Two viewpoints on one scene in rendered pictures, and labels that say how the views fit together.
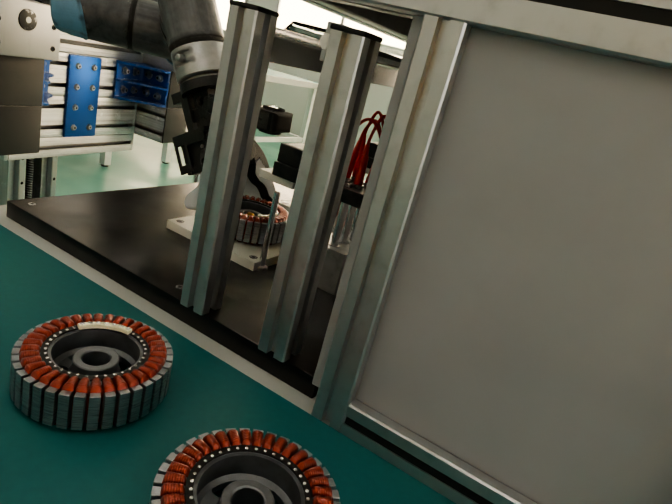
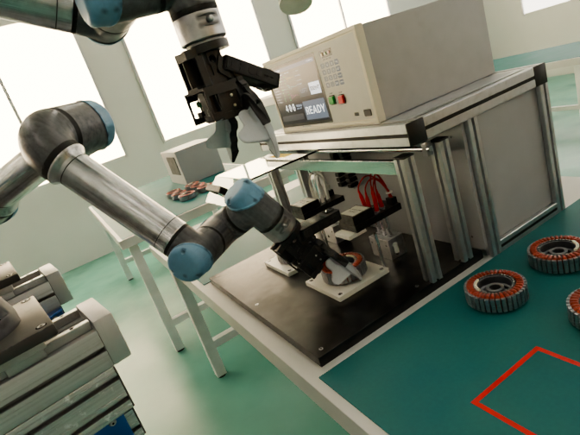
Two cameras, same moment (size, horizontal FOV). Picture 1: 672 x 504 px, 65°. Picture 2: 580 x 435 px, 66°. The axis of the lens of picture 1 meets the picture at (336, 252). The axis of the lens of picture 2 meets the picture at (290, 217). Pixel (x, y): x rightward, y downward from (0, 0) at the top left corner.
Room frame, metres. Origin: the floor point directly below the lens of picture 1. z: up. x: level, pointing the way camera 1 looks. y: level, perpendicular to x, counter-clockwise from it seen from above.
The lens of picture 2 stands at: (0.11, 0.95, 1.27)
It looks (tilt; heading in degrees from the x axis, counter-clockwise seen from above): 17 degrees down; 310
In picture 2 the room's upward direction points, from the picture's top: 19 degrees counter-clockwise
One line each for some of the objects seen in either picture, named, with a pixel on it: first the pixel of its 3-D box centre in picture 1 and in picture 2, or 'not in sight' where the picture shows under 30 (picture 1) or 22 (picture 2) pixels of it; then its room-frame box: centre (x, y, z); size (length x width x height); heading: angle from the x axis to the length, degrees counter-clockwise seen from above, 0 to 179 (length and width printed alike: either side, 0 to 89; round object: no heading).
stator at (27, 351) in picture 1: (95, 366); (495, 290); (0.34, 0.16, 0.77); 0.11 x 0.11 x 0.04
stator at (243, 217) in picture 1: (249, 218); (343, 267); (0.69, 0.13, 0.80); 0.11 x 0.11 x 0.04
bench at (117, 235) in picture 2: not in sight; (191, 235); (2.85, -1.14, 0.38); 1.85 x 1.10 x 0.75; 154
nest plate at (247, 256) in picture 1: (246, 235); (345, 276); (0.69, 0.13, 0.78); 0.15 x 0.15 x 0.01; 64
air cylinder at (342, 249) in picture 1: (337, 261); (387, 243); (0.63, 0.00, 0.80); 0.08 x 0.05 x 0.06; 154
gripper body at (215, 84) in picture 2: not in sight; (215, 84); (0.64, 0.39, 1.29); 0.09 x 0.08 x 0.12; 73
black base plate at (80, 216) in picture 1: (300, 236); (325, 269); (0.79, 0.06, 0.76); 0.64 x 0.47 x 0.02; 154
